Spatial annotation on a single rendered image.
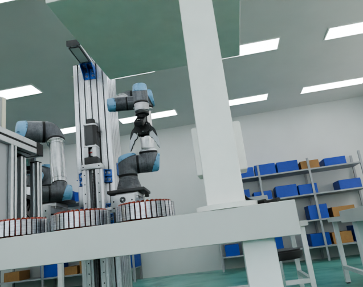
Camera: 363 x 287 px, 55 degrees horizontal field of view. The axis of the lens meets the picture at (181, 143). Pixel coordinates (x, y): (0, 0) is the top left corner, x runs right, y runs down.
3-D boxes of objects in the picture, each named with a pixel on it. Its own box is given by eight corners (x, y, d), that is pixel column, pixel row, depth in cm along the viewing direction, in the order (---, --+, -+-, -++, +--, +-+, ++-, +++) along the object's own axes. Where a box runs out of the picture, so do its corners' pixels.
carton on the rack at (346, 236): (329, 243, 710) (327, 232, 715) (347, 241, 705) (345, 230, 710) (334, 244, 672) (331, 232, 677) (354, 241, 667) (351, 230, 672)
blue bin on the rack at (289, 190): (274, 200, 747) (273, 189, 753) (295, 197, 742) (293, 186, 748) (277, 198, 707) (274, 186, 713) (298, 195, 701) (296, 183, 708)
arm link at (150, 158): (138, 174, 226) (130, 93, 235) (161, 172, 227) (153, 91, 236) (137, 173, 214) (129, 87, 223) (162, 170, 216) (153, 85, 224)
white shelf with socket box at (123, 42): (121, 232, 89) (109, 69, 101) (268, 212, 84) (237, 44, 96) (49, 231, 55) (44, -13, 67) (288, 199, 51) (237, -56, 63)
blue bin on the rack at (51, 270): (51, 275, 784) (51, 263, 791) (68, 274, 777) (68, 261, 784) (40, 278, 744) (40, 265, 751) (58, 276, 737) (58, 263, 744)
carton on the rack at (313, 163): (298, 172, 753) (297, 165, 757) (315, 170, 748) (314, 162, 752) (301, 169, 715) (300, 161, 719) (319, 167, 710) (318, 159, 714)
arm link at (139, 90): (147, 87, 187) (146, 80, 178) (149, 107, 184) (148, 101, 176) (132, 89, 186) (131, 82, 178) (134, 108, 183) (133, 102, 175)
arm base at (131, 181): (120, 193, 224) (119, 178, 227) (143, 191, 223) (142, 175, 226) (114, 191, 210) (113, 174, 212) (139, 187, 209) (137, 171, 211)
